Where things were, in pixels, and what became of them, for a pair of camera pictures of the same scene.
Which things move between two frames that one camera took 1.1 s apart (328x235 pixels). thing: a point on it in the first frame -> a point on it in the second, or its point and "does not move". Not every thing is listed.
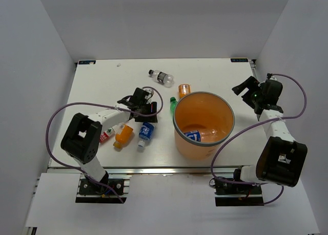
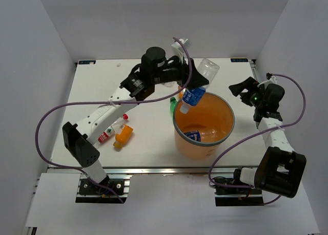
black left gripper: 147,119 -> 184,69
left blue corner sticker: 87,62 does not move
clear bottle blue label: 145,133 -> 192,96
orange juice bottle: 123,135 does not move
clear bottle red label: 104,135 does not move
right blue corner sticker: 239,60 does not move
